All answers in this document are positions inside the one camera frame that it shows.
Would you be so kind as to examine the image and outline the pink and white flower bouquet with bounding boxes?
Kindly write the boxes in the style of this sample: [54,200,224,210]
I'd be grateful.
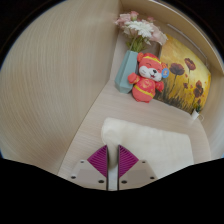
[114,10,169,53]

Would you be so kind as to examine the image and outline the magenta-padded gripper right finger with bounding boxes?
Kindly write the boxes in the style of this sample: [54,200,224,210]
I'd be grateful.
[117,144,158,191]

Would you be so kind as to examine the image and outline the cream white towel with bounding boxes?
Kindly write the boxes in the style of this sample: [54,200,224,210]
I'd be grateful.
[100,117,195,192]

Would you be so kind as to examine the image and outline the yellow poppy painting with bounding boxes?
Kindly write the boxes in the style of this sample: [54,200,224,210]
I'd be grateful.
[155,33,212,115]

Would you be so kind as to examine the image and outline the pale teal vase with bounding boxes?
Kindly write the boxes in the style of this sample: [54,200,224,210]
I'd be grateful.
[114,49,139,95]

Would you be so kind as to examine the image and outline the wooden shelf unit with decorations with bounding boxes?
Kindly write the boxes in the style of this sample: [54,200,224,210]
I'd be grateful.
[119,0,224,75]

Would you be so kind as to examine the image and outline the red plush toy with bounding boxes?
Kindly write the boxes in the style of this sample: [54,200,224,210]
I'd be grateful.
[127,52,170,104]

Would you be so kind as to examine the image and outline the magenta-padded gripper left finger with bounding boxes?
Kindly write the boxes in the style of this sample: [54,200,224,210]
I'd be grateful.
[69,144,109,191]

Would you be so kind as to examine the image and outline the small white potted plant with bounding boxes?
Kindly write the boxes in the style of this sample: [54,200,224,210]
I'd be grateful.
[190,103,205,122]

